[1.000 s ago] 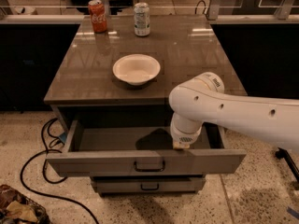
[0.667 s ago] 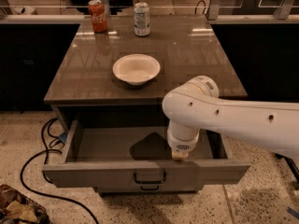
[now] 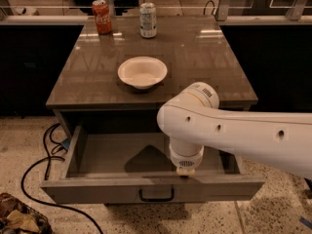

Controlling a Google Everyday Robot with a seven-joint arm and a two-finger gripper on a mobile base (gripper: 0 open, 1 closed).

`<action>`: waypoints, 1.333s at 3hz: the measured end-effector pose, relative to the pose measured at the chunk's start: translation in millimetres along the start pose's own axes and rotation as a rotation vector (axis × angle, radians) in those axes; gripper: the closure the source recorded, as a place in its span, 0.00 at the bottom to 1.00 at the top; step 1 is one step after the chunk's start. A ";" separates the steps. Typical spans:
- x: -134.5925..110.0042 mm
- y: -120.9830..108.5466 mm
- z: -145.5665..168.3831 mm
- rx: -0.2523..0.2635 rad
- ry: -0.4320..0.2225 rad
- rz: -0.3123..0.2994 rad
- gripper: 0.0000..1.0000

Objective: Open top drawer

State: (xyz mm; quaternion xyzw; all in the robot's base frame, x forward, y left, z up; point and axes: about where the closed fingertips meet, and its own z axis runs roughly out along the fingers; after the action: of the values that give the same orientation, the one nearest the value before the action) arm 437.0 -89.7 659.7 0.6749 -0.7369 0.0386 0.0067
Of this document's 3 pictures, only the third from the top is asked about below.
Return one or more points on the orange soda can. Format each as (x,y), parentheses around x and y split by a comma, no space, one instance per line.
(102,16)

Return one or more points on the grey top drawer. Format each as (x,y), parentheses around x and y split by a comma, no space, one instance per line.
(136,169)

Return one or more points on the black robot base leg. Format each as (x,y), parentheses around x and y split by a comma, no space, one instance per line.
(309,183)

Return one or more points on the blue tape strip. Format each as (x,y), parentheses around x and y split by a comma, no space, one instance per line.
(306,222)

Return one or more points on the white paper bowl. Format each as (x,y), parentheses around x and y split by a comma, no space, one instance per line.
(142,72)

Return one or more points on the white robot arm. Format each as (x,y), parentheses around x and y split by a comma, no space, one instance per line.
(193,120)

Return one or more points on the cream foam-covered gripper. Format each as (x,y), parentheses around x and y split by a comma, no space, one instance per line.
(186,160)

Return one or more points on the grey drawer cabinet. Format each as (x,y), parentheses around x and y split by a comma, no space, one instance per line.
(89,91)

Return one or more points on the white green soda can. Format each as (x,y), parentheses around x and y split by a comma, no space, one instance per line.
(147,20)

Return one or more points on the basket of snack packets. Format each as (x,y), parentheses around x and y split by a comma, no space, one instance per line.
(18,218)

